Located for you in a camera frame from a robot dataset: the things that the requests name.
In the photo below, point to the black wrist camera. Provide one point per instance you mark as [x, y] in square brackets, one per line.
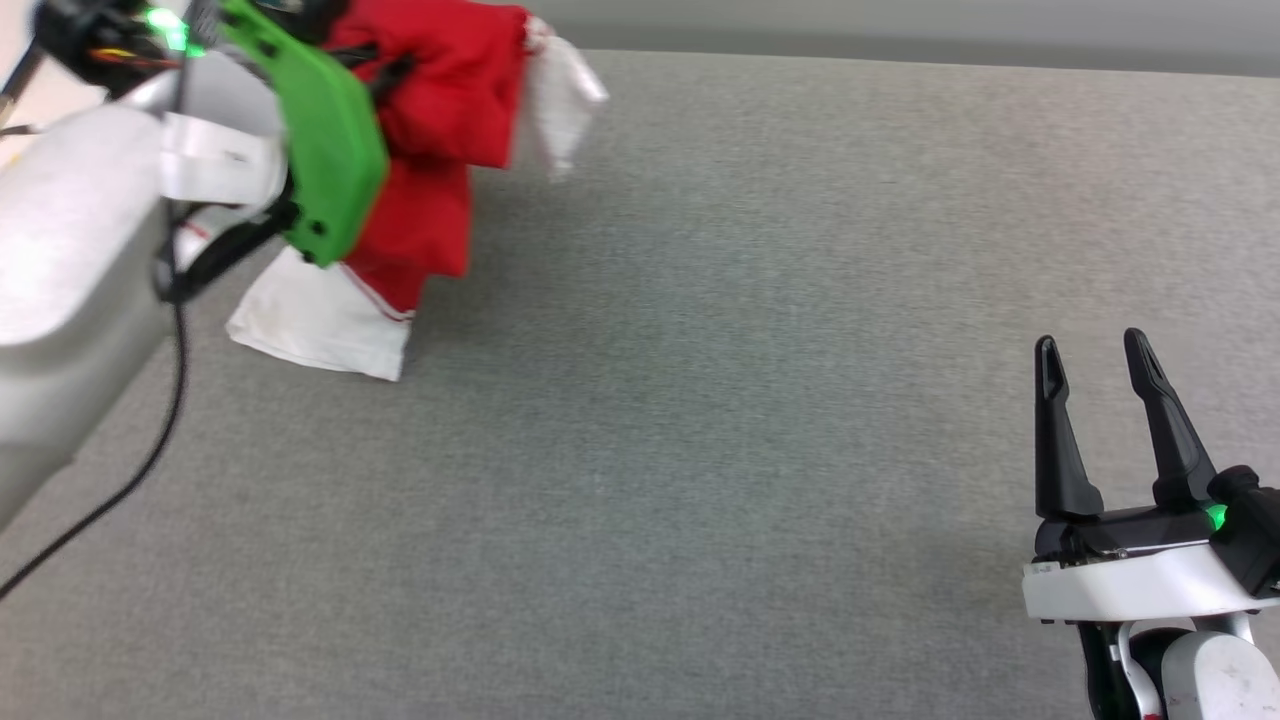
[85, 40]
[1250, 530]

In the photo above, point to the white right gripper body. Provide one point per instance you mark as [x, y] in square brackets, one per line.
[1130, 585]

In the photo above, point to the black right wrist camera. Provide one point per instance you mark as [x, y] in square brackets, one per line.
[1250, 530]

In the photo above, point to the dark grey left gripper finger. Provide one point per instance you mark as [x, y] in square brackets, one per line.
[350, 52]
[390, 76]

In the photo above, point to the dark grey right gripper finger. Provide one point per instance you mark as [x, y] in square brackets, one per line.
[1175, 450]
[1058, 460]

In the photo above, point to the red white basketball jersey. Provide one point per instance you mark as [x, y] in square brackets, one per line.
[440, 110]

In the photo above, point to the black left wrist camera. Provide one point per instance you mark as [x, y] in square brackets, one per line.
[85, 40]

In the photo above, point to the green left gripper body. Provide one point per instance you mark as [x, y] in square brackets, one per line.
[335, 150]

